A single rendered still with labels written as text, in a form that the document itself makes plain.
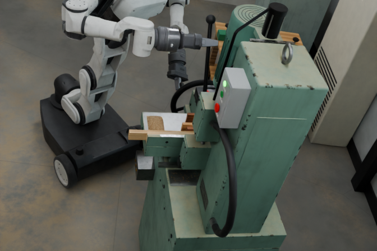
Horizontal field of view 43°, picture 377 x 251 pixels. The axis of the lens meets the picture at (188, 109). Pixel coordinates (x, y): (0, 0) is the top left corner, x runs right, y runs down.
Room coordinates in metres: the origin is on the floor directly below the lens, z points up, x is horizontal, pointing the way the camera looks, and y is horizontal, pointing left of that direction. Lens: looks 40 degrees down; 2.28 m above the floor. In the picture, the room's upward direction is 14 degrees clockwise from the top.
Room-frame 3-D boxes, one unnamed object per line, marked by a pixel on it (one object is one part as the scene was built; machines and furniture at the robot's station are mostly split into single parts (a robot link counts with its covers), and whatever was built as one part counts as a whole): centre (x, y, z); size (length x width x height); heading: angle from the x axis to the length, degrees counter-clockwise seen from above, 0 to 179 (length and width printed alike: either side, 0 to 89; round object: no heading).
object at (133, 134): (1.47, -0.05, 0.92); 0.55 x 0.02 x 0.04; 108
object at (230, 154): (1.06, -0.15, 1.12); 0.33 x 0.05 x 0.36; 18
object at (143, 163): (1.55, 0.14, 0.58); 0.12 x 0.08 x 0.08; 18
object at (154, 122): (1.50, 0.12, 0.91); 0.10 x 0.07 x 0.02; 18
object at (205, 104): (1.25, -0.07, 1.23); 0.09 x 0.08 x 0.15; 18
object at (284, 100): (1.22, -0.24, 1.16); 0.22 x 0.22 x 0.72; 18
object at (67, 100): (2.18, 0.63, 0.28); 0.21 x 0.20 x 0.13; 48
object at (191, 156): (1.28, -0.06, 1.02); 0.09 x 0.07 x 0.12; 108
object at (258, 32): (1.37, -0.19, 1.54); 0.08 x 0.08 x 0.17; 18
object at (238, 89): (1.15, -0.12, 1.40); 0.10 x 0.06 x 0.16; 18
